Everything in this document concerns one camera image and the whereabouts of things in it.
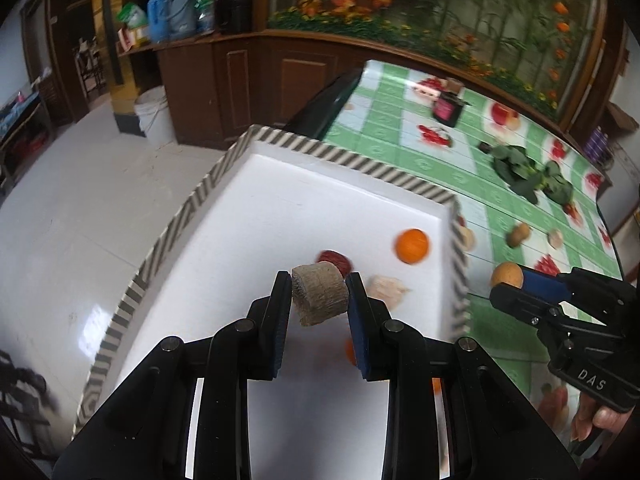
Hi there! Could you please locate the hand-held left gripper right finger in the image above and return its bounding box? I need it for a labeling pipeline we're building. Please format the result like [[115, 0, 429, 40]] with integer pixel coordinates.
[[346, 272, 576, 480]]

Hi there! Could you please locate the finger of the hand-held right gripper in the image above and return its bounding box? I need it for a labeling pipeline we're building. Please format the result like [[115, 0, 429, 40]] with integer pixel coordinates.
[[489, 284, 562, 332], [520, 266, 627, 302]]

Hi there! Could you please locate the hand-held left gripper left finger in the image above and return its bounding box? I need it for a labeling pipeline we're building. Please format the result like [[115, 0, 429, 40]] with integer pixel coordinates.
[[52, 270, 293, 480]]

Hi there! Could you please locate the brown round fruit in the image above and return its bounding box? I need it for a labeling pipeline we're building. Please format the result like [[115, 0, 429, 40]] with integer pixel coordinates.
[[490, 261, 524, 290], [507, 222, 532, 248]]

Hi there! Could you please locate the pale garlic toy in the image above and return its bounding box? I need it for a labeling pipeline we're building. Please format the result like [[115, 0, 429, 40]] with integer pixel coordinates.
[[365, 274, 412, 307]]

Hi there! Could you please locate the white tray with striped rim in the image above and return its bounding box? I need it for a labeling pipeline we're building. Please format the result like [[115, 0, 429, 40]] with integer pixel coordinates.
[[72, 124, 471, 480]]

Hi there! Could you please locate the person's right hand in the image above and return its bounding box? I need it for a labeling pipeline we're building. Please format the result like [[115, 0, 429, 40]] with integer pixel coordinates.
[[570, 392, 640, 457]]

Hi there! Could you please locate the dark green leafy vegetable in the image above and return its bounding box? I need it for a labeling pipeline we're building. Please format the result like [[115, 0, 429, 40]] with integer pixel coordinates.
[[510, 160, 575, 206], [490, 145, 543, 183]]

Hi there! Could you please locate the small pink black box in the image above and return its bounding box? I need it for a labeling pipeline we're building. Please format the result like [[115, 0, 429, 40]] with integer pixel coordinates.
[[432, 91, 473, 128]]

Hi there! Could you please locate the green fruit print tablecloth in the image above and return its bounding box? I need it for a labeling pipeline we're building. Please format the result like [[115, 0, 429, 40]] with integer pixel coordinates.
[[320, 59, 623, 461]]

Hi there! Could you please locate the black chair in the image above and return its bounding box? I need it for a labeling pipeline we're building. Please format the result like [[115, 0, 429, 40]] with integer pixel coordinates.
[[282, 67, 363, 141]]

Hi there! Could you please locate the brown wooden sideboard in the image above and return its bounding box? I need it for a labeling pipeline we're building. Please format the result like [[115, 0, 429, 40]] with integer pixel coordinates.
[[115, 25, 381, 151]]

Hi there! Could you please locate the white plastic bucket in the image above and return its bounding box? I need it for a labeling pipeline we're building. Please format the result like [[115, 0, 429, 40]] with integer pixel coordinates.
[[134, 86, 177, 145]]

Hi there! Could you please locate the black metal rack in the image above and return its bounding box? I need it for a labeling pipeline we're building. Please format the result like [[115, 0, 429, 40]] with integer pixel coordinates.
[[0, 347, 56, 461]]

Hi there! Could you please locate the black flask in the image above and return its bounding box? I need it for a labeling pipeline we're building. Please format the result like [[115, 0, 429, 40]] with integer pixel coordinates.
[[220, 0, 253, 36]]

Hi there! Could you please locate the bottle with green label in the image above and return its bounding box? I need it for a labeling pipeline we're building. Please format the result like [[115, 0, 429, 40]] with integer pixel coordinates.
[[194, 0, 216, 33]]

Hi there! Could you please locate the grey blue plastic bag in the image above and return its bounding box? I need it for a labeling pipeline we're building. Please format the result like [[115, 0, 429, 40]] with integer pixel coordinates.
[[167, 0, 201, 38]]

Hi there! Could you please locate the green and white packet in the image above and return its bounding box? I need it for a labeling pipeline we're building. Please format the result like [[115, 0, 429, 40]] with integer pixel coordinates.
[[117, 2, 151, 46]]

